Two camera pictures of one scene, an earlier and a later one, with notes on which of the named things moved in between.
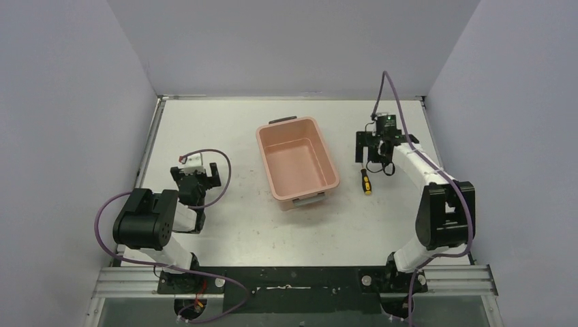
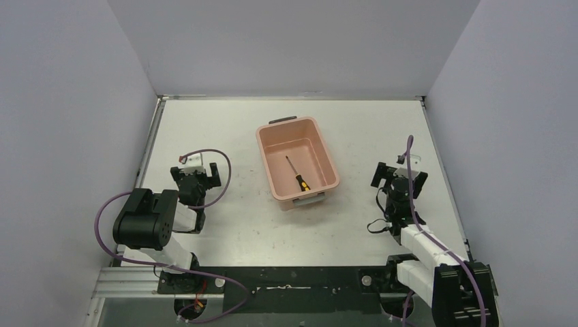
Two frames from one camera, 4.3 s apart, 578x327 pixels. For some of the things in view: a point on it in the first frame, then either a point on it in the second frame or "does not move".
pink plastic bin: x=298 y=164 does not move
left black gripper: x=197 y=178 does not move
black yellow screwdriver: x=366 y=182 → x=304 y=186
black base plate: x=296 y=289 does not move
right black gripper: x=364 y=138 → x=386 y=172
